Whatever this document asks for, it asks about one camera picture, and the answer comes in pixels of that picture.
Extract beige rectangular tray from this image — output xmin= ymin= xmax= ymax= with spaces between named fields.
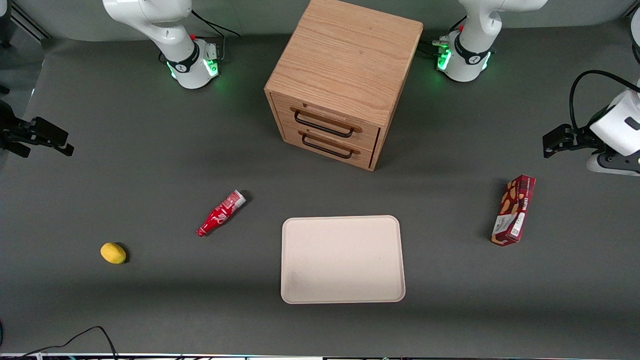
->
xmin=280 ymin=215 xmax=406 ymax=305

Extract red cookie box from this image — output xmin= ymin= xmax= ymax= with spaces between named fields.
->
xmin=490 ymin=174 xmax=537 ymax=247

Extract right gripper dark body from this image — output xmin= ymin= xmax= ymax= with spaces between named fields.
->
xmin=0 ymin=100 xmax=34 ymax=159

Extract yellow lemon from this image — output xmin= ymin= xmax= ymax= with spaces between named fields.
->
xmin=100 ymin=242 xmax=127 ymax=265

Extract aluminium frame rail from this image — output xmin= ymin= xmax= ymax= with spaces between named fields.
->
xmin=9 ymin=0 xmax=52 ymax=42

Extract wooden drawer long handle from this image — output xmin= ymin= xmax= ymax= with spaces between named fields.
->
xmin=270 ymin=93 xmax=382 ymax=151

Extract black left arm base cables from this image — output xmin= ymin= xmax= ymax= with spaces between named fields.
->
xmin=417 ymin=38 xmax=452 ymax=57

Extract black right arm base cable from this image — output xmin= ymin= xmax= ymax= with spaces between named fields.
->
xmin=191 ymin=9 xmax=241 ymax=39

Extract red cola bottle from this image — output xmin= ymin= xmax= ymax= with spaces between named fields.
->
xmin=196 ymin=189 xmax=247 ymax=238

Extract wooden drawer short handle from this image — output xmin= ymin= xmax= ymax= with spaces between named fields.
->
xmin=281 ymin=123 xmax=377 ymax=170

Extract thin black looped cable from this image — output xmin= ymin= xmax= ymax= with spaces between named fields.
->
xmin=0 ymin=326 xmax=119 ymax=360

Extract wooden drawer cabinet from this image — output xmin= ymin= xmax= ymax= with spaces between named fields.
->
xmin=264 ymin=0 xmax=424 ymax=172

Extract long black drawer handle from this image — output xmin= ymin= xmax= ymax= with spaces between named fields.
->
xmin=293 ymin=109 xmax=356 ymax=139

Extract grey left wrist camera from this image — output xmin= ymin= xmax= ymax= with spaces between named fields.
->
xmin=586 ymin=152 xmax=640 ymax=177

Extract short black drawer handle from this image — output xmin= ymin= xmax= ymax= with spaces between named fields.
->
xmin=301 ymin=132 xmax=355 ymax=160

